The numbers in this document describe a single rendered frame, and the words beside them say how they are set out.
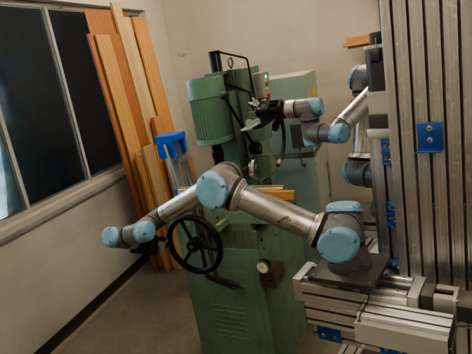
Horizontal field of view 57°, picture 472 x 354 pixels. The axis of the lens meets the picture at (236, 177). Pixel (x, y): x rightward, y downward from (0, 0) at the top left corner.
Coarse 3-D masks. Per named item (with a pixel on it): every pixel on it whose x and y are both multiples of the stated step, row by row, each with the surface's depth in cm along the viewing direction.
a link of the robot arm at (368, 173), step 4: (368, 164) 187; (368, 168) 185; (364, 172) 186; (368, 172) 184; (364, 176) 186; (368, 176) 184; (364, 180) 186; (368, 180) 184; (368, 184) 186; (372, 188) 185; (372, 192) 186
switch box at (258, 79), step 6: (258, 72) 221; (264, 72) 222; (252, 78) 221; (258, 78) 219; (264, 78) 222; (258, 84) 220; (264, 84) 221; (258, 90) 221; (264, 90) 221; (258, 96) 222; (264, 96) 221; (270, 96) 228; (258, 102) 223
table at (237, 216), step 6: (228, 216) 200; (234, 216) 198; (240, 216) 197; (246, 216) 196; (252, 216) 194; (222, 222) 195; (228, 222) 200; (234, 222) 199; (240, 222) 198; (246, 222) 196; (252, 222) 195; (258, 222) 193; (264, 222) 192; (192, 228) 199; (216, 228) 193; (222, 228) 195
